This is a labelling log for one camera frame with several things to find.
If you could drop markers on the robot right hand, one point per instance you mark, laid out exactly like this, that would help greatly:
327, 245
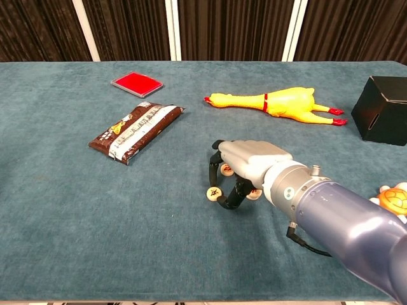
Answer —
254, 155

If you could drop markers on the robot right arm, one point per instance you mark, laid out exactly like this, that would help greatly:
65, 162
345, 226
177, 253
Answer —
349, 222

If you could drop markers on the yellow rubber chicken toy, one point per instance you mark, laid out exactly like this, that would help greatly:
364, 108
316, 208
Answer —
286, 103

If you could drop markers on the brown snack packet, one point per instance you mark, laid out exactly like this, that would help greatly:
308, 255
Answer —
136, 130

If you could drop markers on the dark brown pleated curtain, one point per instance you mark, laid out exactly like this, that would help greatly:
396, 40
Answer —
356, 28
127, 28
232, 28
38, 28

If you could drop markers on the black cardboard box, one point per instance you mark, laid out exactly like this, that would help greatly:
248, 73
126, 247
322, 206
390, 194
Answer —
381, 117

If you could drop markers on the red ink pad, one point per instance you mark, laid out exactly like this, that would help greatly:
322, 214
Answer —
136, 83

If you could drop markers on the orange turtle toy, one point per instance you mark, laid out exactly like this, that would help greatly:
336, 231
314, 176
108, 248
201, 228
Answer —
395, 198

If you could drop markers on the teal table cloth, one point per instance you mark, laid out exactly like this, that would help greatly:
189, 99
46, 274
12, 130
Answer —
95, 222

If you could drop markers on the white partition frame post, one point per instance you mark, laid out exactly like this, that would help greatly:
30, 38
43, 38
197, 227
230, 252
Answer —
173, 31
86, 31
294, 31

